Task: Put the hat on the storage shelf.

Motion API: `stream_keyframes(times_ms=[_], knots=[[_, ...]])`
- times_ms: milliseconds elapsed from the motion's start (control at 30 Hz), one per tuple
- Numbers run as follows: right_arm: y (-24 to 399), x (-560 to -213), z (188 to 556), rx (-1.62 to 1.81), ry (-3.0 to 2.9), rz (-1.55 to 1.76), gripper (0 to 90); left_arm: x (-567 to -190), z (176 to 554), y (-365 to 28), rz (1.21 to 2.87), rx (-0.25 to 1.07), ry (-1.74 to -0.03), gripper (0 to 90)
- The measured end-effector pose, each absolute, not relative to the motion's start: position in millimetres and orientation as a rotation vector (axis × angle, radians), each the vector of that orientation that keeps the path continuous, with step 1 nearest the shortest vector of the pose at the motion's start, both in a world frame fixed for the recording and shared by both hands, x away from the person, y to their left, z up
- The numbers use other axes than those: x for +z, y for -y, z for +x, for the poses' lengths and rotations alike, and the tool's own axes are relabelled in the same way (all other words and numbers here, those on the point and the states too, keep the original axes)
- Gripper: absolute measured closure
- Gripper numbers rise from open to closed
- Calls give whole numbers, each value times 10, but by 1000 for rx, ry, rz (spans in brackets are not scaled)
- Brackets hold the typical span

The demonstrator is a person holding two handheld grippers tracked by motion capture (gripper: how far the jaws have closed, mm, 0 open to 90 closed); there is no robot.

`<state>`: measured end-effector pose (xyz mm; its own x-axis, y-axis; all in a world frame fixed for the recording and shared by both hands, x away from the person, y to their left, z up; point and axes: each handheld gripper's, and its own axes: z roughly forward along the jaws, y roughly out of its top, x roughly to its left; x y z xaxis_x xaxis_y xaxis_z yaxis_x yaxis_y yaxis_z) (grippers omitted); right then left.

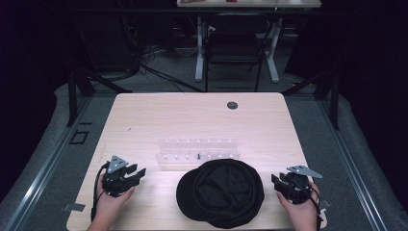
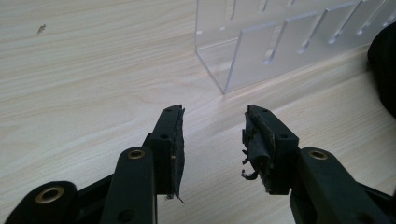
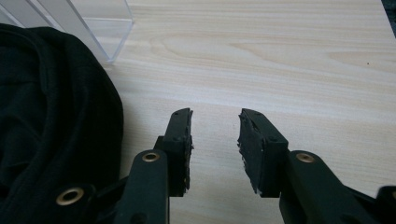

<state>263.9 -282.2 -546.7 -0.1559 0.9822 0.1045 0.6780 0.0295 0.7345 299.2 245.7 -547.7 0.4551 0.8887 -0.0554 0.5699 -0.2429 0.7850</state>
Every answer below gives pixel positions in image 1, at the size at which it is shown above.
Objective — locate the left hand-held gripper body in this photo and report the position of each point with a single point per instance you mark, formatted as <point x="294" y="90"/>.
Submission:
<point x="116" y="183"/>

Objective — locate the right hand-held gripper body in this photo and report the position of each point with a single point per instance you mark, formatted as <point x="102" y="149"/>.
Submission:
<point x="296" y="189"/>

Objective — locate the person's left hand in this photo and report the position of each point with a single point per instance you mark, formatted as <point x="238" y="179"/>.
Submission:
<point x="109" y="205"/>

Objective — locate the person's right hand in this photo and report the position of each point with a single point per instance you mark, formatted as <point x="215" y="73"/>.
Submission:
<point x="303" y="215"/>

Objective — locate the grey tape strip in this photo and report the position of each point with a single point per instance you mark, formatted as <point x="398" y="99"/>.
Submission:
<point x="73" y="207"/>

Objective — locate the black cap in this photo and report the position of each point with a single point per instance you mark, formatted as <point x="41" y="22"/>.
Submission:
<point x="221" y="194"/>

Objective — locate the clear acrylic rack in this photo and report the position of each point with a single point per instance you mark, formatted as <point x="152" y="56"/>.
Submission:
<point x="192" y="146"/>

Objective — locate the grey table grommet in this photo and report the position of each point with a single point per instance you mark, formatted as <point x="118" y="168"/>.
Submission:
<point x="232" y="105"/>

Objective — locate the black metal stand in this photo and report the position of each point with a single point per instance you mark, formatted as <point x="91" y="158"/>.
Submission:
<point x="73" y="96"/>
<point x="333" y="99"/>

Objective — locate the black chair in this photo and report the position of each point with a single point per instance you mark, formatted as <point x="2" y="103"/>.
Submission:
<point x="234" y="48"/>

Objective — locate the white desk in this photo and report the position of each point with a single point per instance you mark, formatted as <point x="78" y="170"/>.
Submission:
<point x="250" y="4"/>

